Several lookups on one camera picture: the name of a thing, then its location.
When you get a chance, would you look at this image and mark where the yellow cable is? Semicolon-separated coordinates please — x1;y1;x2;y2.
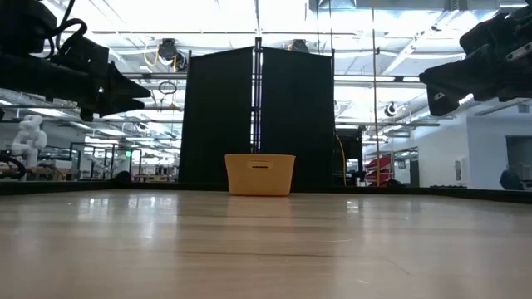
335;133;348;187

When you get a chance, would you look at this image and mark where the white robot figure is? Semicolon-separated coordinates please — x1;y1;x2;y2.
10;115;48;168

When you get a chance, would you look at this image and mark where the white wall dispenser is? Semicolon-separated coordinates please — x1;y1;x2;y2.
453;156;467;184

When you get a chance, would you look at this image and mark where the dark grey door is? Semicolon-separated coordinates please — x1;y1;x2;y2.
505;135;532;191

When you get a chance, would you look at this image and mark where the black frame workstation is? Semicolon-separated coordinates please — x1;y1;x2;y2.
68;140;143;181

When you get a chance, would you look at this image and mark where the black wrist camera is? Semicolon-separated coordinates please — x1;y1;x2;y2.
459;16;506;55
62;36;110;80

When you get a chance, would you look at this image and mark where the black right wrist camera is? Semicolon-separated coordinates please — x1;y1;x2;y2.
459;16;506;55

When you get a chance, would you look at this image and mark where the silver ventilation duct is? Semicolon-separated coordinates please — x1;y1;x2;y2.
401;93;532;125
0;89;80;109

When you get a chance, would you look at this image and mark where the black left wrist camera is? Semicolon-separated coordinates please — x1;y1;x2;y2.
62;36;110;80

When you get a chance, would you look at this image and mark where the yellow plastic bin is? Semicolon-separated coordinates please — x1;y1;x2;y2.
224;153;297;197

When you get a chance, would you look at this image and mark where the black cabinet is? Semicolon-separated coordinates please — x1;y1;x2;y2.
334;127;364;187

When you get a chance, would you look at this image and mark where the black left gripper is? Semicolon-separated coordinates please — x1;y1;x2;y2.
37;57;152;122

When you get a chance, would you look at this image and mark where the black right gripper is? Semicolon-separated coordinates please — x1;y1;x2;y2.
419;39;532;116

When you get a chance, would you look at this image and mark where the dark blue chair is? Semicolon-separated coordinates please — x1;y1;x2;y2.
499;168;525;191

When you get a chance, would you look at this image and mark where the red rack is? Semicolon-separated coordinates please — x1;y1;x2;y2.
364;153;395;187

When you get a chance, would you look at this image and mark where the black folding screen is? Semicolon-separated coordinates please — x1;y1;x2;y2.
178;37;336;187

